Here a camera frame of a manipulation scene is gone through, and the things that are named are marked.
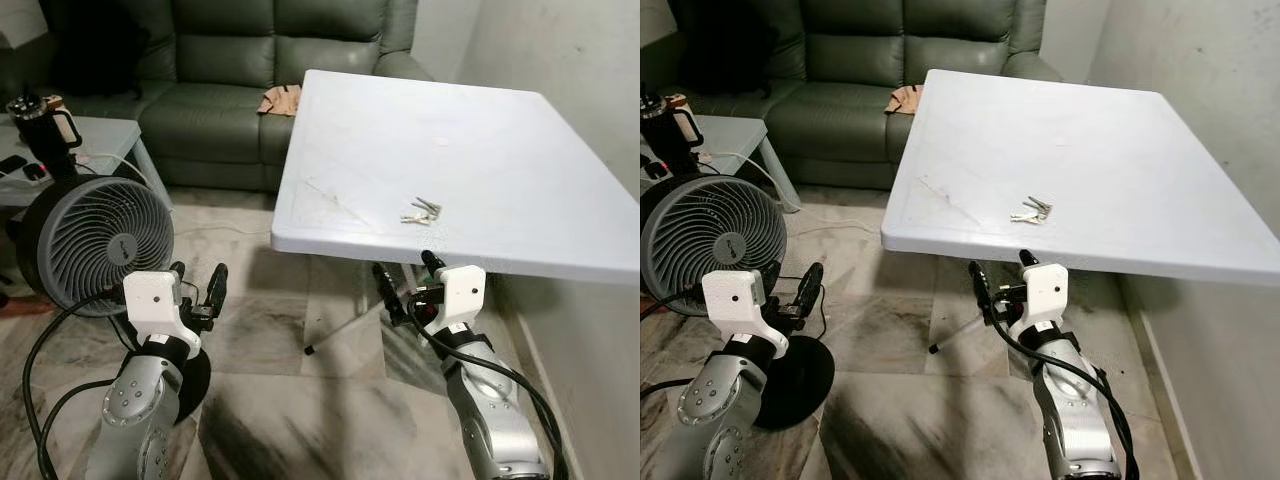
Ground bunch of silver keys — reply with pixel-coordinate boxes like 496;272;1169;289
1010;195;1053;224
400;196;443;225

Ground metal table leg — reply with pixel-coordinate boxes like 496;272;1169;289
927;310;986;356
304;294;403;358

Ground grey round floor fan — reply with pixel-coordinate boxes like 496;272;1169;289
15;176;214;427
640;174;837;432

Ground white plastic table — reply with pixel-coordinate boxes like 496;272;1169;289
270;69;641;287
880;68;1280;288

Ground grey low side table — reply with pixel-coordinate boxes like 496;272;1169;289
640;114;802;214
0;116;174;212

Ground green leather sofa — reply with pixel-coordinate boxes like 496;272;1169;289
640;0;1063;193
0;0;436;194

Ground brown crumpled cloth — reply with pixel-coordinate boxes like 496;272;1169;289
258;85;303;118
886;85;927;116

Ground black cloth on sofa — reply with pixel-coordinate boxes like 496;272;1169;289
40;0;153;97
668;0;793;97

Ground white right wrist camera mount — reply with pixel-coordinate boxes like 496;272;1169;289
1007;264;1070;347
427;264;489;347

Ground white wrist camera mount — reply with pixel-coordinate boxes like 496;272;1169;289
700;268;792;352
427;264;489;347
122;270;204;352
1007;264;1070;347

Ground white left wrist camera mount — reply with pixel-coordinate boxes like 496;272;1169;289
122;270;204;352
700;268;792;352

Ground thin white cable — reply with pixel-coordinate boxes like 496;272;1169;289
700;148;793;197
78;148;169;193

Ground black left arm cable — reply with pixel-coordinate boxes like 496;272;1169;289
640;284;707;397
21;287;133;480

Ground black tumbler with handle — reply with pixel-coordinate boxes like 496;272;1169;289
7;94;84;180
640;94;705;173

